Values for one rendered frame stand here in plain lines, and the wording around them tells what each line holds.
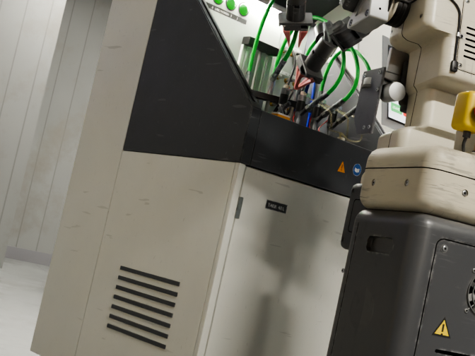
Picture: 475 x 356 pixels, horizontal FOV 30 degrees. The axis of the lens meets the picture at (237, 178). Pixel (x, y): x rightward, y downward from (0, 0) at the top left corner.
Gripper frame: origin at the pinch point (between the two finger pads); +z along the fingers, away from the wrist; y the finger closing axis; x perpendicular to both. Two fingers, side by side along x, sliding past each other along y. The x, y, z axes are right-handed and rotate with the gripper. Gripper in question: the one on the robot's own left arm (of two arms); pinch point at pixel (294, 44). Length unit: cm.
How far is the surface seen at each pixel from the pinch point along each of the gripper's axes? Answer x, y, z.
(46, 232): -414, 207, 464
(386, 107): -31, -37, 44
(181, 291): 62, 32, 43
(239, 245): 57, 16, 30
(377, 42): -48, -34, 27
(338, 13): -57, -20, 20
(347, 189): 26.4, -16.9, 35.6
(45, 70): -390, 177, 259
